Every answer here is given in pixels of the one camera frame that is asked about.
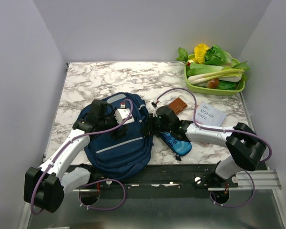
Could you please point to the white flower cover book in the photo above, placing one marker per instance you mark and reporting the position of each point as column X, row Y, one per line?
column 209, row 115

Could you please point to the toy celery stalk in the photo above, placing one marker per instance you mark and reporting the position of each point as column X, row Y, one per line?
column 230, row 75

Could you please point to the navy blue student backpack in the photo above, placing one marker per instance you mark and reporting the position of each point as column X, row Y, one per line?
column 122, row 153

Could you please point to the brown toy mushroom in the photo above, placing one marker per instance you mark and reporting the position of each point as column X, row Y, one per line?
column 213, row 84

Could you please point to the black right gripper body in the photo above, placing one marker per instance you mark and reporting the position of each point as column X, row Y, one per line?
column 155, row 126

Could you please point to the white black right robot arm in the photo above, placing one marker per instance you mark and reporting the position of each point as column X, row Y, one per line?
column 243, row 144

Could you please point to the green vegetable tray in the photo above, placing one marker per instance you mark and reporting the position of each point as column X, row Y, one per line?
column 225, row 88

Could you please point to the green toy lettuce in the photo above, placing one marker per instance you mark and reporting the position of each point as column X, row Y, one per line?
column 217, row 56

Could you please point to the brown leather wallet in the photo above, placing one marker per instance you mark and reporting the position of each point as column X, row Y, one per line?
column 177, row 105

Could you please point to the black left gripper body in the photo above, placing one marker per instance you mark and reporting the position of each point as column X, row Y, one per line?
column 110, row 122

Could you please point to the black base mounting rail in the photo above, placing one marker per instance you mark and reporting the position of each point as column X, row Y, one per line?
column 160, row 182

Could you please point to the yellow toy flower vegetable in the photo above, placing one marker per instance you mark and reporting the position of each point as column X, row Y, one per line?
column 200, row 52

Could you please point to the blue dinosaur pencil case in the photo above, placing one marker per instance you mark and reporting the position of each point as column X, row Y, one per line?
column 179, row 148

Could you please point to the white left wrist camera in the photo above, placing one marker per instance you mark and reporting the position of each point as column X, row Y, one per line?
column 123, row 114

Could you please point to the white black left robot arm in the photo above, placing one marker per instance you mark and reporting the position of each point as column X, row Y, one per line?
column 46, row 186

